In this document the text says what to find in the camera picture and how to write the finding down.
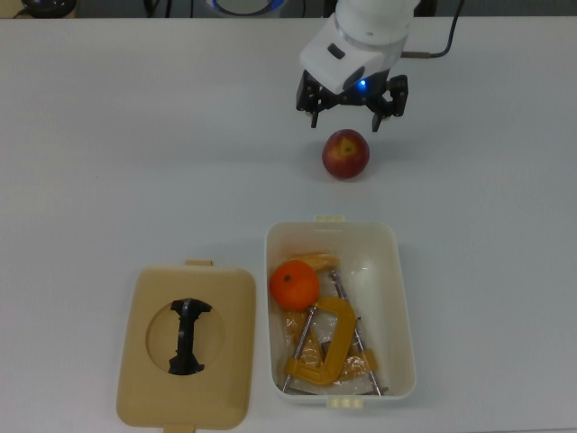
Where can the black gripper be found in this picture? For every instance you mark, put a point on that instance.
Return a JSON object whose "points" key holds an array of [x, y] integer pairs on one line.
{"points": [[356, 97]]}

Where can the orange mandarin fruit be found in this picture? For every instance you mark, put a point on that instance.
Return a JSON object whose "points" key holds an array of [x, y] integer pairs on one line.
{"points": [[294, 285]]}

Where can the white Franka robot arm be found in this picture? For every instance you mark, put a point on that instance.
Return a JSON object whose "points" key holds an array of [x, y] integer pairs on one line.
{"points": [[369, 22]]}

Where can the blue lit robot base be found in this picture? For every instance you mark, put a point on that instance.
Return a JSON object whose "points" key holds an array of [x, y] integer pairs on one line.
{"points": [[250, 4]]}

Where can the white plastic container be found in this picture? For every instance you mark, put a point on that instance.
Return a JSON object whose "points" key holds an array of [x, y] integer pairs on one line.
{"points": [[387, 293]]}

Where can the beige container lid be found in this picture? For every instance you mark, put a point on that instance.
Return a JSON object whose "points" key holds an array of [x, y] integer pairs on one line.
{"points": [[135, 338]]}

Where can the red apple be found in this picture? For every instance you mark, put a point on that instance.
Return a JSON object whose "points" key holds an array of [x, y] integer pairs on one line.
{"points": [[345, 155]]}

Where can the yellow C-clamp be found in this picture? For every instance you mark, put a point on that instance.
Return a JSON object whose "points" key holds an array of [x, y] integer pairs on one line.
{"points": [[322, 260], [340, 329]]}

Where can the black round device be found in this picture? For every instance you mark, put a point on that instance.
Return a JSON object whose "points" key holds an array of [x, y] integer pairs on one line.
{"points": [[47, 6]]}

